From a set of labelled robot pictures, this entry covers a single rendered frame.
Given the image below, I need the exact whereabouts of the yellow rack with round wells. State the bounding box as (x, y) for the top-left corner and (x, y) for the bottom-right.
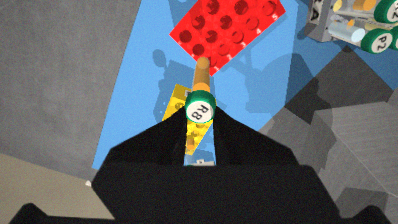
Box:
(162, 84), (213, 149)

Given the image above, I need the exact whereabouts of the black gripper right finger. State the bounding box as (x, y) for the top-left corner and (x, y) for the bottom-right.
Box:
(213, 106), (300, 165)

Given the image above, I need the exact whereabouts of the blue bench mat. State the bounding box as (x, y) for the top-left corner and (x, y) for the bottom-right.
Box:
(92, 0), (398, 170)

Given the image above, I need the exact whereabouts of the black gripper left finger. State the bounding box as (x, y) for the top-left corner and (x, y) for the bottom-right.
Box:
(101, 106), (187, 165)

